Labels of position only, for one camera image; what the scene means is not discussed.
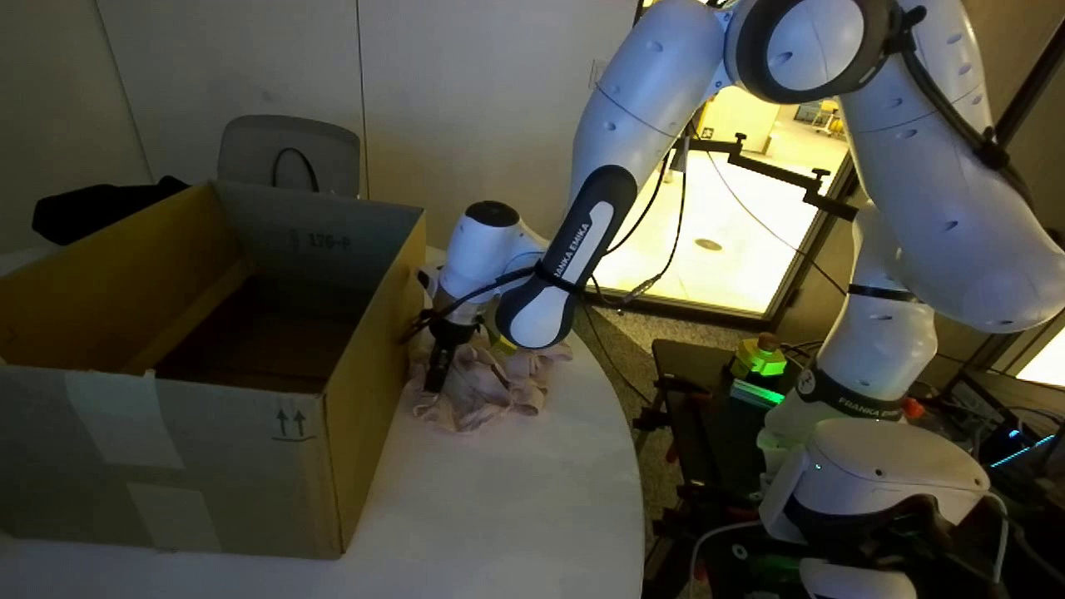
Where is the crumpled beige towel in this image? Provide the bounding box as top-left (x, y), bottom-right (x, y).
top-left (406, 331), bottom-right (575, 434)

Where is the open cardboard box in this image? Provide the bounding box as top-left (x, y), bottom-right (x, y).
top-left (0, 179), bottom-right (428, 561)

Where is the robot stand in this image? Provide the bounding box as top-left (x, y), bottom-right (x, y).
top-left (634, 337), bottom-right (1065, 599)

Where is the yellow emergency stop button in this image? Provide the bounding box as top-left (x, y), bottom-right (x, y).
top-left (730, 332), bottom-right (788, 380)

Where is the black cloth bundle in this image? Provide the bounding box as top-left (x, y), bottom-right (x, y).
top-left (32, 175), bottom-right (191, 247)

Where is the white cable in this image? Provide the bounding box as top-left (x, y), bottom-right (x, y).
top-left (686, 519), bottom-right (764, 599)

